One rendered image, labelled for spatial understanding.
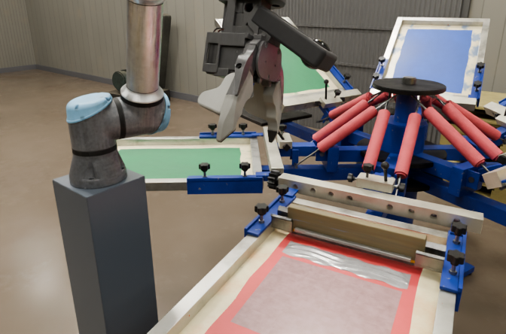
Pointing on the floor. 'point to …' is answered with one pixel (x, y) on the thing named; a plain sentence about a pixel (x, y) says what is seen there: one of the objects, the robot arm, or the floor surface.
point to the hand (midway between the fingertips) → (253, 144)
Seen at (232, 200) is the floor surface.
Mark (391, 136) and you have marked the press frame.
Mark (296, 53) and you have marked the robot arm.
